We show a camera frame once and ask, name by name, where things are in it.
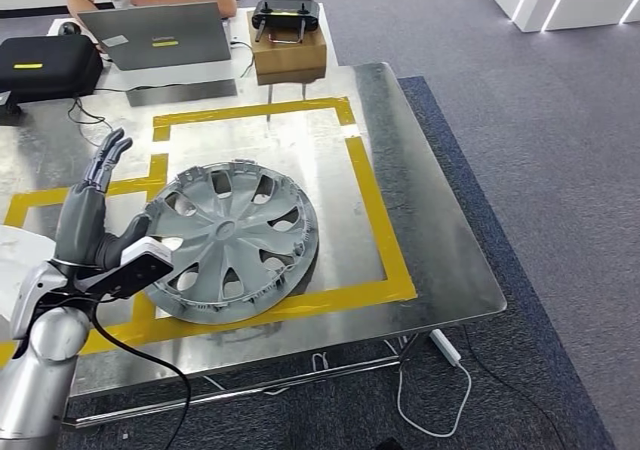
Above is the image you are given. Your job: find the grey laptop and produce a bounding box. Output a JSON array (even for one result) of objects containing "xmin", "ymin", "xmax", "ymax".
[{"xmin": 77, "ymin": 1, "xmax": 233, "ymax": 73}]

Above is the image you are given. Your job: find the black zip carrying case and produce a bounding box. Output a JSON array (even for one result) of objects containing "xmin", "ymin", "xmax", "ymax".
[{"xmin": 0, "ymin": 34, "xmax": 104, "ymax": 100}]

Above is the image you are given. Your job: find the grey plastic wheel hubcap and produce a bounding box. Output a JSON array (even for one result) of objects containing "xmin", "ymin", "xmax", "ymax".
[{"xmin": 141, "ymin": 160, "xmax": 321, "ymax": 326}]

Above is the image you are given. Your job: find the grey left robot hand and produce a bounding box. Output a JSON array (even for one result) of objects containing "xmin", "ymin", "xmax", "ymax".
[{"xmin": 54, "ymin": 127, "xmax": 152, "ymax": 271}]

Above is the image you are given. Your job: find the white curved plastic part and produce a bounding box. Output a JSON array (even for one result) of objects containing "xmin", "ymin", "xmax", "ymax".
[{"xmin": 0, "ymin": 224, "xmax": 60, "ymax": 324}]

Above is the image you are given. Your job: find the white lit display platform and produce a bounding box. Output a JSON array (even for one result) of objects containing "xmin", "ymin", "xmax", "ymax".
[{"xmin": 471, "ymin": 0, "xmax": 640, "ymax": 35}]

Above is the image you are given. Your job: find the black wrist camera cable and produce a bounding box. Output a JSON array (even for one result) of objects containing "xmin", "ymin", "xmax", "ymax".
[{"xmin": 91, "ymin": 304, "xmax": 193, "ymax": 450}]

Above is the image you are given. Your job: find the small black yellow-labelled device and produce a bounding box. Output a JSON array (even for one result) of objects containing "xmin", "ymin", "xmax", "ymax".
[{"xmin": 0, "ymin": 89, "xmax": 23, "ymax": 118}]

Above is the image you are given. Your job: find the thin black bench cable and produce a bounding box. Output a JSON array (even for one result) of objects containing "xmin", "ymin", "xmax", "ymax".
[{"xmin": 66, "ymin": 95, "xmax": 115, "ymax": 149}]

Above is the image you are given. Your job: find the long black floor cable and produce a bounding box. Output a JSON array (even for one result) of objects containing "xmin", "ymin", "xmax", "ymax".
[{"xmin": 460, "ymin": 326, "xmax": 571, "ymax": 450}]

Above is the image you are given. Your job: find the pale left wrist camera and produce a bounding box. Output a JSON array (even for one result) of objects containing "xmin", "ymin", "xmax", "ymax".
[{"xmin": 73, "ymin": 236, "xmax": 175, "ymax": 301}]

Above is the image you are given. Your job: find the white table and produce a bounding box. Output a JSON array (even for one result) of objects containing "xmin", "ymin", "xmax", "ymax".
[{"xmin": 46, "ymin": 3, "xmax": 342, "ymax": 96}]

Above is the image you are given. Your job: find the black remote controller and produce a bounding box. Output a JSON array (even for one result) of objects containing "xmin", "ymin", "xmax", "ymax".
[{"xmin": 251, "ymin": 0, "xmax": 321, "ymax": 45}]

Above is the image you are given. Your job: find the white power strip cord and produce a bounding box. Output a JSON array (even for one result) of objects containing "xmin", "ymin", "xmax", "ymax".
[{"xmin": 396, "ymin": 360, "xmax": 473, "ymax": 440}]

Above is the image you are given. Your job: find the thin white floor cord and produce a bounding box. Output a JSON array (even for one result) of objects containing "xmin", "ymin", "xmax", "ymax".
[{"xmin": 202, "ymin": 350, "xmax": 332, "ymax": 397}]

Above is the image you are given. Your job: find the brown cardboard box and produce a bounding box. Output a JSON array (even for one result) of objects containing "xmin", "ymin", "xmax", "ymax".
[{"xmin": 248, "ymin": 10, "xmax": 328, "ymax": 88}]

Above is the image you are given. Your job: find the steel workbench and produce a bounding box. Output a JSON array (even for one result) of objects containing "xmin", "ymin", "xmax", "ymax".
[{"xmin": 0, "ymin": 61, "xmax": 508, "ymax": 430}]

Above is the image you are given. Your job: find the long white power strip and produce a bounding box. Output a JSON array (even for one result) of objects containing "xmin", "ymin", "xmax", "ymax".
[{"xmin": 429, "ymin": 327, "xmax": 464, "ymax": 369}]

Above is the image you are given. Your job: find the thin green cable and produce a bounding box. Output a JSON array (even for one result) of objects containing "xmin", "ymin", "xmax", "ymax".
[{"xmin": 230, "ymin": 39, "xmax": 257, "ymax": 79}]

